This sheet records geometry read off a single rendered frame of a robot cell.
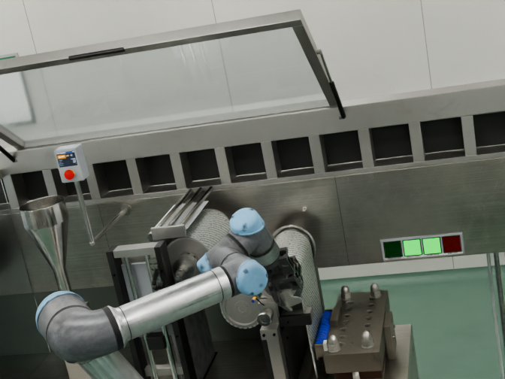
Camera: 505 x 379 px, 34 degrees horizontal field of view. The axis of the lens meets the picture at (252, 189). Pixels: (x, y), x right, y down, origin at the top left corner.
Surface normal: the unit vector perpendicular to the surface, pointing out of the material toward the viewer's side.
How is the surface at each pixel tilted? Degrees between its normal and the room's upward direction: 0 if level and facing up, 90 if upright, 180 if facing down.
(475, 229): 90
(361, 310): 0
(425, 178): 90
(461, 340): 0
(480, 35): 90
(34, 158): 90
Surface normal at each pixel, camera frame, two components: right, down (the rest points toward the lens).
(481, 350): -0.18, -0.94
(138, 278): -0.21, 0.32
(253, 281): 0.44, 0.18
